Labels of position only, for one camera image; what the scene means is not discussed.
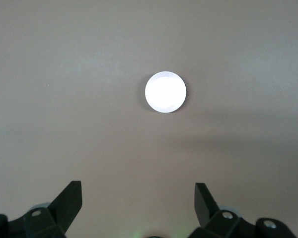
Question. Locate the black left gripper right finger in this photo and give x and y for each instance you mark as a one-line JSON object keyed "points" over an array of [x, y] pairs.
{"points": [[206, 210]]}

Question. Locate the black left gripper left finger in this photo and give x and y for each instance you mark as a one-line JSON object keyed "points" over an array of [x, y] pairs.
{"points": [[64, 210]]}

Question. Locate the white bowl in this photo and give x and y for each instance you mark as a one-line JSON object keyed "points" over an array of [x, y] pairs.
{"points": [[165, 92]]}

